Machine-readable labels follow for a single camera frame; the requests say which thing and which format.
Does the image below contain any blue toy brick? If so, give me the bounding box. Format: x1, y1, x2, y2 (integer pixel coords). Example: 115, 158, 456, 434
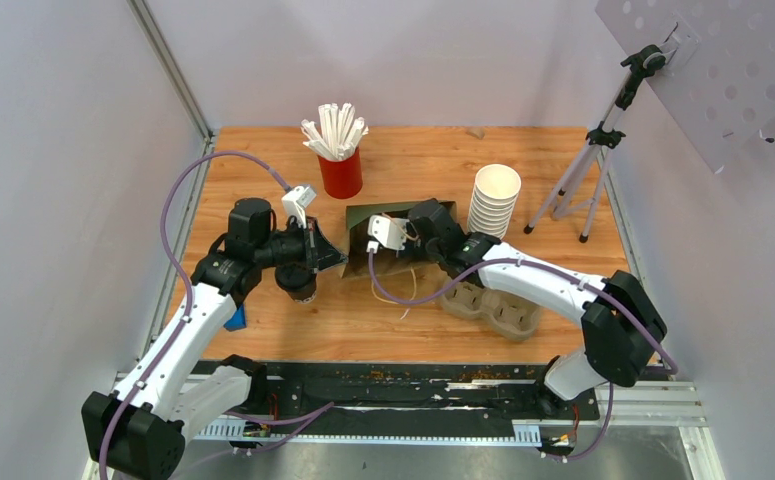
223, 305, 248, 332

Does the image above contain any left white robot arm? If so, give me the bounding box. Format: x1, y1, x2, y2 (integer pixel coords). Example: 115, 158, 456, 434
81, 198, 348, 479

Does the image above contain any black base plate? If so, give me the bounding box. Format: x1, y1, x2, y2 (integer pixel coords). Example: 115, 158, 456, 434
239, 362, 600, 439

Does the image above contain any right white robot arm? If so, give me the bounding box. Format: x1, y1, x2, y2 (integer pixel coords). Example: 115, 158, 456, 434
406, 199, 667, 418

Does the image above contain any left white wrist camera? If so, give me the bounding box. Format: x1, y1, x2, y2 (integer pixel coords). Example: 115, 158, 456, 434
282, 184, 317, 228

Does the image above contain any brown cardboard cup carrier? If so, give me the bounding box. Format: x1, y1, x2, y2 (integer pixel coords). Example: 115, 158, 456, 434
437, 282, 542, 342

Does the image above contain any stack of white paper cups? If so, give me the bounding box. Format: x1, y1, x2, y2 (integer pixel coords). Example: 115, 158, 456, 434
467, 164, 522, 239

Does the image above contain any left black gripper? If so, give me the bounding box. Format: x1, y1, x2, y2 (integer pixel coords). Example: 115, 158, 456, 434
256, 216, 350, 275

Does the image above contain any grey tripod stand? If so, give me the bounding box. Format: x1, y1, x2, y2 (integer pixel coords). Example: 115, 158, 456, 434
523, 44, 674, 243

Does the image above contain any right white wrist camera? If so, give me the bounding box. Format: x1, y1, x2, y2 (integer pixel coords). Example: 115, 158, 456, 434
367, 215, 409, 251

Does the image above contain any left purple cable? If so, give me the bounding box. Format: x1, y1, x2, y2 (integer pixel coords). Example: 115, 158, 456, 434
97, 150, 292, 480

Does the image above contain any red cup holder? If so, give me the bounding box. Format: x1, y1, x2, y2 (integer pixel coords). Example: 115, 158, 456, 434
317, 148, 363, 199

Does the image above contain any grey perforated panel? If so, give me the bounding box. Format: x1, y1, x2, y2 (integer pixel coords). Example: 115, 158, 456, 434
595, 0, 775, 173

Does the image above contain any white wrapped straws bundle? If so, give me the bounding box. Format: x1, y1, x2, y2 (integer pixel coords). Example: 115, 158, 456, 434
300, 103, 369, 163

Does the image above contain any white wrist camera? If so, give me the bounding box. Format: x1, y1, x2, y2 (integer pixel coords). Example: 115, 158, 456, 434
282, 184, 317, 228
367, 215, 409, 251

